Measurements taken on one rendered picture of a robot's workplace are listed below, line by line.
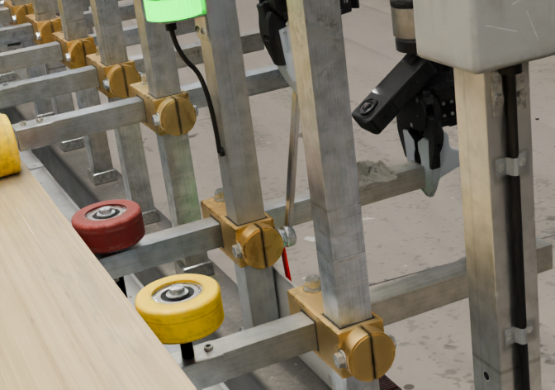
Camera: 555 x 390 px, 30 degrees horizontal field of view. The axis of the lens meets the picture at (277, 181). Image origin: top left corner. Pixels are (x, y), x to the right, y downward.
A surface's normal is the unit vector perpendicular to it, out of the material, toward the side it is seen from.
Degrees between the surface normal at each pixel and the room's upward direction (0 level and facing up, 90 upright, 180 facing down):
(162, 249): 90
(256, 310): 90
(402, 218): 0
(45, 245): 0
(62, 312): 0
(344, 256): 90
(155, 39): 90
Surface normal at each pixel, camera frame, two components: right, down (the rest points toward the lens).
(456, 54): -0.90, 0.25
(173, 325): -0.06, 0.36
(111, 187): -0.12, -0.93
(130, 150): 0.41, 0.27
